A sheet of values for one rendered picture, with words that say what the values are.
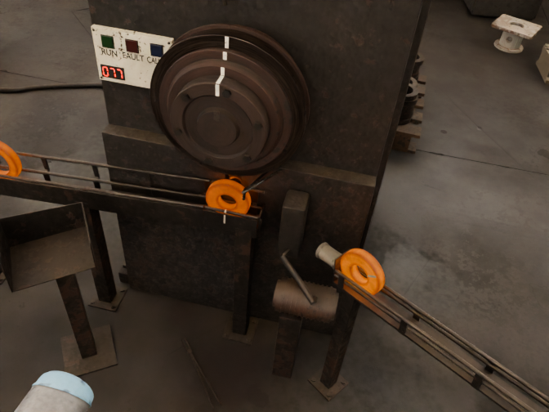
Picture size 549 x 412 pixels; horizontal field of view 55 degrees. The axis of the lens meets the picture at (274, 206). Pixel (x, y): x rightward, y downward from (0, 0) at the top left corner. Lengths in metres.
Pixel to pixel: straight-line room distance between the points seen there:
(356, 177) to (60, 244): 1.03
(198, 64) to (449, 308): 1.70
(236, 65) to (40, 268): 0.94
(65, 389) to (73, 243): 0.88
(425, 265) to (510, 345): 0.53
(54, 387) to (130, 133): 1.03
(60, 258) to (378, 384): 1.33
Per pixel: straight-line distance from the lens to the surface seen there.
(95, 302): 2.51
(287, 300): 1.84
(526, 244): 3.13
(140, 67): 1.77
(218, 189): 1.79
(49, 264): 1.90
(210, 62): 1.47
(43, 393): 1.13
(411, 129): 3.43
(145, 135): 1.90
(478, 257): 2.93
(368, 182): 1.76
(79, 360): 2.36
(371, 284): 1.68
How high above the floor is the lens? 1.97
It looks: 43 degrees down
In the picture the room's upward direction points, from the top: 6 degrees clockwise
